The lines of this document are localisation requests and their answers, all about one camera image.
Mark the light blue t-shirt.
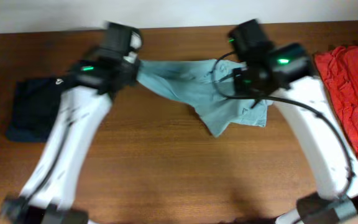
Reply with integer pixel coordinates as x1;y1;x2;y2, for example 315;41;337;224
137;59;272;138

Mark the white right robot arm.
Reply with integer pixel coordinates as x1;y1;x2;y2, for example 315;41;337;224
233;40;358;223

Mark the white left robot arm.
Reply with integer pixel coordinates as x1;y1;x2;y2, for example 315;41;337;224
0;57;140;224

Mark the folded navy garment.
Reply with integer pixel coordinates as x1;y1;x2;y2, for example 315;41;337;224
6;77;67;142

